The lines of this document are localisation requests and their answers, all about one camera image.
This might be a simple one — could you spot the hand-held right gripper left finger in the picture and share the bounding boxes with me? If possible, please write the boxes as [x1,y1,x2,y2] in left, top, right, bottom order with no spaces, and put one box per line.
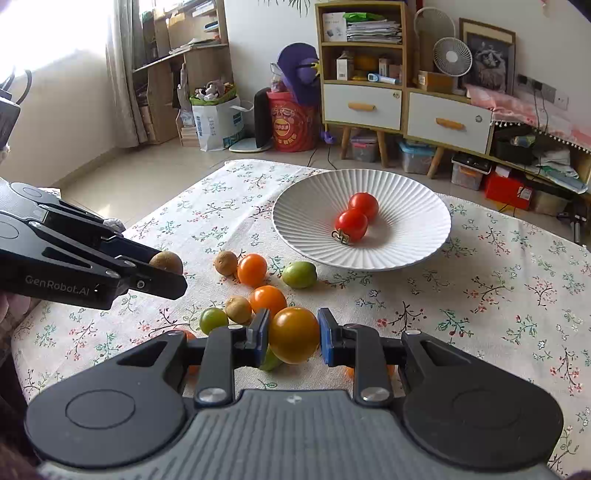
[108,308,273,409]

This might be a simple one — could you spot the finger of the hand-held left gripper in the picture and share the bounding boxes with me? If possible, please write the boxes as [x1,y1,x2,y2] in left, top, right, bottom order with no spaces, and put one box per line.
[39,196,162,265]
[28,220,189,301]

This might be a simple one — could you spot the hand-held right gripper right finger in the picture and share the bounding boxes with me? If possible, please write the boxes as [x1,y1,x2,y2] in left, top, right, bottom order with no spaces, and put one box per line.
[316,307,483,405]

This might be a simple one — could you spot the yellow-orange tomato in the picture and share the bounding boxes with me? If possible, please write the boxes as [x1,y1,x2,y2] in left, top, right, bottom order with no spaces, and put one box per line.
[269,307,321,364]

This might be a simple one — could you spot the small orange mandarin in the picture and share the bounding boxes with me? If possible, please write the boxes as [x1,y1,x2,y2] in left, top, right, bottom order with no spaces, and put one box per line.
[250,285,288,319]
[237,253,269,287]

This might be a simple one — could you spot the brown kiwi fruit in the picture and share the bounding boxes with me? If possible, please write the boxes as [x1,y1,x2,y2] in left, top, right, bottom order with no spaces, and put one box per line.
[213,250,239,277]

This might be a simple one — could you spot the white ribbed plate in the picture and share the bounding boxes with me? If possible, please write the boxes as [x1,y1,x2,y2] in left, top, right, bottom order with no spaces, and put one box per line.
[271,169,452,272]

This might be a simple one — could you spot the orange tomato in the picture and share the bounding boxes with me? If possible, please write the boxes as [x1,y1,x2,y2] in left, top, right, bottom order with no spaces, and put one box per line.
[178,329,200,374]
[344,364,398,377]

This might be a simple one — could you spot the red tomato with stem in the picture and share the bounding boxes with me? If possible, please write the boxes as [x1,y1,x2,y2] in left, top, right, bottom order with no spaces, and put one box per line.
[331,209,369,244]

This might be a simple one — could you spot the black electronics box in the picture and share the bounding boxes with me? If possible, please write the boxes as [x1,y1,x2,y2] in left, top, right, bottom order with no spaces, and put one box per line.
[0,67,33,145]

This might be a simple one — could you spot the floral tablecloth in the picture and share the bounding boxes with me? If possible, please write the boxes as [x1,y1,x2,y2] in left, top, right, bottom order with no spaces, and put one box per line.
[11,159,591,480]

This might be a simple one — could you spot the grey curtain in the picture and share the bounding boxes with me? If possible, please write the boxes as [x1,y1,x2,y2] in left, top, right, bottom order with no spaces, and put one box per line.
[105,0,148,148]

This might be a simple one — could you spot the white paper bag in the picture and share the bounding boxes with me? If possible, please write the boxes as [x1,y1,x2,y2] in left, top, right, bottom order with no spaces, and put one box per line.
[191,95,246,151]

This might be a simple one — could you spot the white round base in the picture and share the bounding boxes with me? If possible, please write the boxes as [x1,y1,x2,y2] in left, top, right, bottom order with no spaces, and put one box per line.
[229,137,273,154]

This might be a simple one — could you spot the plush toys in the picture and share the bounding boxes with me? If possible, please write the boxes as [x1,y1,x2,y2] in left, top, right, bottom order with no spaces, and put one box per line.
[190,80,237,104]

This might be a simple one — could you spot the black board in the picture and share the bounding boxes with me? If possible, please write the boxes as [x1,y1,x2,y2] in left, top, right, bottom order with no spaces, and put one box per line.
[254,88,273,148]

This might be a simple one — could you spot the wooden bookshelf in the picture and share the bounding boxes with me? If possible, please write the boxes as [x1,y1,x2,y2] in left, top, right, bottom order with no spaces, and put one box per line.
[131,0,232,146]

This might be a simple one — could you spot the clear storage box blue lid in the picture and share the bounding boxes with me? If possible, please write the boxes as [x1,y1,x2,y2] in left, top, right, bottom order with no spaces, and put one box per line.
[399,141,437,175]

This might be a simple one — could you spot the red bucket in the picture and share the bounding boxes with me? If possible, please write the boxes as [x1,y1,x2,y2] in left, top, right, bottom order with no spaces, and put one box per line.
[266,90,321,152]

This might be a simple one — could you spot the clear storage box black lid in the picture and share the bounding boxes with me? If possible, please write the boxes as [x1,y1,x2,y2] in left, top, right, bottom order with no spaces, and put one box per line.
[451,152,492,191]

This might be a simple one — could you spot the red box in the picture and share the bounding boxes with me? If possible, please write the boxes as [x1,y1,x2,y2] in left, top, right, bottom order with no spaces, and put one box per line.
[484,172,534,210]

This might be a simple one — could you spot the tall wooden cabinet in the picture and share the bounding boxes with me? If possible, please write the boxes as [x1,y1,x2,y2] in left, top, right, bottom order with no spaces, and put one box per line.
[315,0,414,169]

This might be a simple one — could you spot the low wooden drawer cabinet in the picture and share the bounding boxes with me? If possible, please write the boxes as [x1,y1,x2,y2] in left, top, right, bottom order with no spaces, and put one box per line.
[404,88,497,179]

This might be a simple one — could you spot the purple plush toy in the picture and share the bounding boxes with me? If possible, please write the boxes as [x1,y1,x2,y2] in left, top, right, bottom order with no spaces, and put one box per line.
[276,42,335,145]

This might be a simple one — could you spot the black bag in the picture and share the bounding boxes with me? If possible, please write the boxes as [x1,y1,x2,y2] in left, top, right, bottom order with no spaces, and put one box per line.
[494,127,539,166]

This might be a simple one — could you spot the small cardboard box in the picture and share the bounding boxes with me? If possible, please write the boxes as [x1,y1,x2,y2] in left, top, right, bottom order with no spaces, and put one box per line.
[418,71,455,92]

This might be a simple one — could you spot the pile of papers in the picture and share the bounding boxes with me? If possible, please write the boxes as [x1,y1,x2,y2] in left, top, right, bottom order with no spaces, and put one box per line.
[531,148,589,195]

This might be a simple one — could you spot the pink lace cloth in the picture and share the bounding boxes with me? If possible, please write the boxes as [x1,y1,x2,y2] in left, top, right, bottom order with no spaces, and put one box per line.
[466,85,591,153]

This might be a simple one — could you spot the long wooden low cabinet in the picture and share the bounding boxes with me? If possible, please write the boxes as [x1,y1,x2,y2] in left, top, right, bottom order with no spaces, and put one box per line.
[489,115,591,217]

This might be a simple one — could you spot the small white desk fan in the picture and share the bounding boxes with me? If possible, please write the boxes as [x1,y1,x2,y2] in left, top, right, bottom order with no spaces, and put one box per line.
[433,37,473,92]

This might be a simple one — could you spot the white box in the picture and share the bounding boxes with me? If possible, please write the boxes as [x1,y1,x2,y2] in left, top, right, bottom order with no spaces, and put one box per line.
[322,12,347,42]

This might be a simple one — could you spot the stack of papers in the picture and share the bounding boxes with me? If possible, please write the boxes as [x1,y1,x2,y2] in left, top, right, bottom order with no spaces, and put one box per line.
[346,18,402,45]

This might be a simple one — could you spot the framed cat picture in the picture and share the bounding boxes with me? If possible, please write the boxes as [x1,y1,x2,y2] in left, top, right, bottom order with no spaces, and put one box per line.
[458,18,516,96]

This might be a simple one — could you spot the white standing fan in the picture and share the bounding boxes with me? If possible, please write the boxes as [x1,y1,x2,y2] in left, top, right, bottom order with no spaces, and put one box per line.
[413,7,457,75]

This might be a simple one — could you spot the wall socket strip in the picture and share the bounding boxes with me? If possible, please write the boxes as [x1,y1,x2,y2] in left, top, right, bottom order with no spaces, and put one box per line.
[517,74,570,110]

